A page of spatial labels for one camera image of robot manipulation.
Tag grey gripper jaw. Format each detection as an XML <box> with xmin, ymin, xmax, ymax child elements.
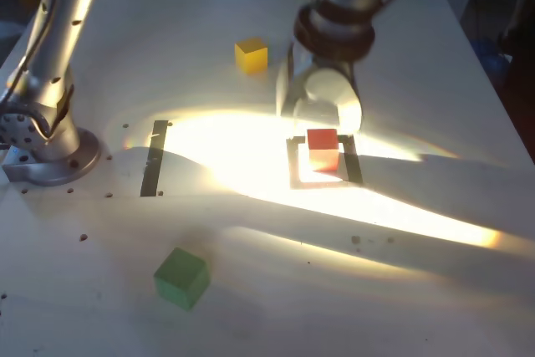
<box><xmin>302</xmin><ymin>67</ymin><xmax>364</xmax><ymax>135</ymax></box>
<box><xmin>274</xmin><ymin>38</ymin><xmax>313</xmax><ymax>120</ymax></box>

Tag red cube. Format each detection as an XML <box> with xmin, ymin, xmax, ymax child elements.
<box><xmin>306</xmin><ymin>128</ymin><xmax>339</xmax><ymax>173</ymax></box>

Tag black tape square outline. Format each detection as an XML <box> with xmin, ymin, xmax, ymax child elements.
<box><xmin>285</xmin><ymin>134</ymin><xmax>364</xmax><ymax>190</ymax></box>

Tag person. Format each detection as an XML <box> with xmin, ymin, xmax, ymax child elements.
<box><xmin>499</xmin><ymin>0</ymin><xmax>535</xmax><ymax>157</ymax></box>

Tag black tape strip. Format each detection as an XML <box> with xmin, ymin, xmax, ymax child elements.
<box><xmin>140</xmin><ymin>120</ymin><xmax>170</xmax><ymax>198</ymax></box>

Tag yellow cube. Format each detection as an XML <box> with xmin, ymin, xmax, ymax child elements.
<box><xmin>234</xmin><ymin>37</ymin><xmax>269</xmax><ymax>76</ymax></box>

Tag green cube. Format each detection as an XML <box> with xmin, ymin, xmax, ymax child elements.
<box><xmin>153</xmin><ymin>247</ymin><xmax>211</xmax><ymax>312</ymax></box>

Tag blue object beside table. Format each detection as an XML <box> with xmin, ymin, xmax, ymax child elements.
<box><xmin>471</xmin><ymin>37</ymin><xmax>509</xmax><ymax>78</ymax></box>

